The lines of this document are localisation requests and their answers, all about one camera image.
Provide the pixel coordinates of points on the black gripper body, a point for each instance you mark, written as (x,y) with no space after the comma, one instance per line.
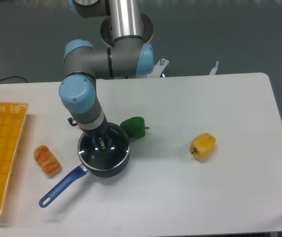
(95,131)

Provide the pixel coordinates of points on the glass lid blue knob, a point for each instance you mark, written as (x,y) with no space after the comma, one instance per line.
(112,157)

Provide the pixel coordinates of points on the dark blue saucepan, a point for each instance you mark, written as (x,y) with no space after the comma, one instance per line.
(75,174)

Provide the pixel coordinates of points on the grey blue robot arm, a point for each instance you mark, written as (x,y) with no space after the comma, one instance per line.
(130,55)

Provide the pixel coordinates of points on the green bell pepper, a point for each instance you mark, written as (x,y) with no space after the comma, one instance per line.
(134,127)

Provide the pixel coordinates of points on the toy croissant bread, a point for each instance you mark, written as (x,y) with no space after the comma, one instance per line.
(46,160)

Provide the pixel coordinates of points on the yellow bell pepper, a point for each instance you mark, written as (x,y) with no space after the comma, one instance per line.
(202,146)

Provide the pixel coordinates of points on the white bracket right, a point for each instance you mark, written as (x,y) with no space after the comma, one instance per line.
(214,69)

